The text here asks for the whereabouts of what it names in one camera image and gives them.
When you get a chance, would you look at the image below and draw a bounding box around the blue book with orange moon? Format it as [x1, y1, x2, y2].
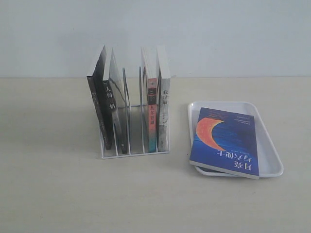
[190, 107, 259, 180]

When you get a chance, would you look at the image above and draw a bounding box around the white grey rightmost book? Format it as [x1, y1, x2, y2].
[156, 46, 171, 152]

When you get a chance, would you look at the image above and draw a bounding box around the red and teal book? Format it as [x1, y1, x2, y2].
[141, 47, 157, 153]

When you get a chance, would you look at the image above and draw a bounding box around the dark brown leftmost book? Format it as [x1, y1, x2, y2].
[86, 45, 113, 150]

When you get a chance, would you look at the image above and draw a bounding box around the white plastic tray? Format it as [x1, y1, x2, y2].
[188, 101, 284, 178]

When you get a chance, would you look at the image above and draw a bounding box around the white wire book rack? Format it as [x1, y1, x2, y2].
[100, 67, 170, 159]

